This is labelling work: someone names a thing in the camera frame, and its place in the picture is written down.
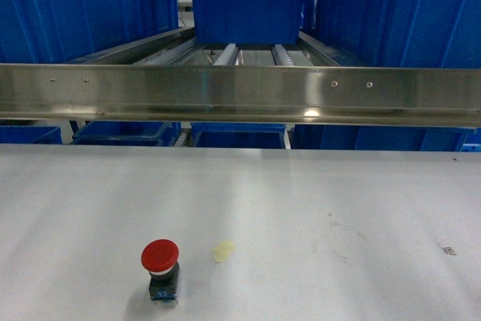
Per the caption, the yellow tape piece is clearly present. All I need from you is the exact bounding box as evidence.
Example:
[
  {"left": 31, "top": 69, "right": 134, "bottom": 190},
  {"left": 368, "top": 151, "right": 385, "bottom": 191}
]
[{"left": 211, "top": 240, "right": 235, "bottom": 263}]

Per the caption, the stainless steel shelf rail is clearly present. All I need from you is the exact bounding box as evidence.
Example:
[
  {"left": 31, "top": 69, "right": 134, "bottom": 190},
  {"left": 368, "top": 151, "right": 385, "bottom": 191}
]
[{"left": 1, "top": 64, "right": 480, "bottom": 128}]

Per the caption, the blue bin lower left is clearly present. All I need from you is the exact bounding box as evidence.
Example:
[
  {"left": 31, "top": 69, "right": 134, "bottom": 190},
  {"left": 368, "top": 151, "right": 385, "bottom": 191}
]
[{"left": 72, "top": 121, "right": 181, "bottom": 147}]

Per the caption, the blue bin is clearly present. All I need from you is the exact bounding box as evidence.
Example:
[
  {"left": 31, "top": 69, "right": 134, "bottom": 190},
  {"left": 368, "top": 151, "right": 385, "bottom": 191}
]
[
  {"left": 1, "top": 0, "right": 178, "bottom": 64},
  {"left": 291, "top": 125, "right": 475, "bottom": 152},
  {"left": 191, "top": 123, "right": 286, "bottom": 149},
  {"left": 72, "top": 121, "right": 181, "bottom": 147},
  {"left": 304, "top": 0, "right": 480, "bottom": 68},
  {"left": 192, "top": 0, "right": 304, "bottom": 45}
]

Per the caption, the blue bin upper left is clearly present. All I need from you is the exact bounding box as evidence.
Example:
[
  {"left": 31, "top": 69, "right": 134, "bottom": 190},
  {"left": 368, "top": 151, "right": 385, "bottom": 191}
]
[{"left": 1, "top": 0, "right": 178, "bottom": 64}]

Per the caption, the blue bin upper right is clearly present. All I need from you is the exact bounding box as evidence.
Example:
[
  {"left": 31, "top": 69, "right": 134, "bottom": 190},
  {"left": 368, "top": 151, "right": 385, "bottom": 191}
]
[{"left": 304, "top": 0, "right": 480, "bottom": 68}]

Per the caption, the blue bin upper centre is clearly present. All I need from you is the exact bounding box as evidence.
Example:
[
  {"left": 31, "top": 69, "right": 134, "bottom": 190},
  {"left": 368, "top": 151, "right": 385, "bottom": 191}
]
[{"left": 192, "top": 0, "right": 304, "bottom": 45}]

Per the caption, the blue bin lower centre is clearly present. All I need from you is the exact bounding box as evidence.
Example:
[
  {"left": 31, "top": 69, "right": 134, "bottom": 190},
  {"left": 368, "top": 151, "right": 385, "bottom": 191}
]
[{"left": 191, "top": 123, "right": 286, "bottom": 149}]

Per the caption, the red mushroom push button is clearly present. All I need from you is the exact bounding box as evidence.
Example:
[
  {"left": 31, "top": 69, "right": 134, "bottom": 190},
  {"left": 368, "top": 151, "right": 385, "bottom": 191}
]
[{"left": 141, "top": 239, "right": 180, "bottom": 303}]

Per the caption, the blue bin lower right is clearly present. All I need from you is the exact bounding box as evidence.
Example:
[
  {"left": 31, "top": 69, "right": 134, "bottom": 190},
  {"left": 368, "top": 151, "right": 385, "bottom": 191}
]
[{"left": 291, "top": 125, "right": 475, "bottom": 152}]

